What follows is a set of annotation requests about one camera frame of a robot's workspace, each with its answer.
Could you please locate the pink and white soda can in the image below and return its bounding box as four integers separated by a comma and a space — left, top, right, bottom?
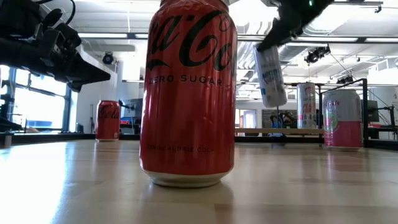
322, 88, 364, 152

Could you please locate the black equipment stand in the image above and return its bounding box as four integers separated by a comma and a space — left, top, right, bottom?
0, 77, 15, 133

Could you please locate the white Celsius Arctic Vibe can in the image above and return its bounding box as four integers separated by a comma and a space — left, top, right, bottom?
252, 44, 289, 109

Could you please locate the white Celsius Peach Vibe can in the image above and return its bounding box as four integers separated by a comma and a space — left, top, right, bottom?
296, 82, 318, 129

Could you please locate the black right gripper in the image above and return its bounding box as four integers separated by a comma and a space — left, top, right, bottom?
257, 0, 335, 53

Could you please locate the large dark-framed window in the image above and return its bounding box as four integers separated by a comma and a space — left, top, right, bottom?
0, 60, 74, 133

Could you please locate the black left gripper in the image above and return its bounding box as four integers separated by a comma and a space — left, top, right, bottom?
30, 23, 111, 93

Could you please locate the dark computer monitor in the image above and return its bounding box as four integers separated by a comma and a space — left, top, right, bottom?
368, 99, 380, 123

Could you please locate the red Coca-Cola Zero can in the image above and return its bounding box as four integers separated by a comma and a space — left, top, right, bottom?
95, 100, 122, 142
139, 0, 239, 189

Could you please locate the black aluminium table frame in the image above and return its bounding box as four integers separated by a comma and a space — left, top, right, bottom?
0, 132, 398, 151

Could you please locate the black frame wooden shelf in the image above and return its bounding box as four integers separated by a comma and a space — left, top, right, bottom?
234, 78, 370, 147

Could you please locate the black track light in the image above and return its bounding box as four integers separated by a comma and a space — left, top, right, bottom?
303, 45, 331, 65
336, 74, 355, 85

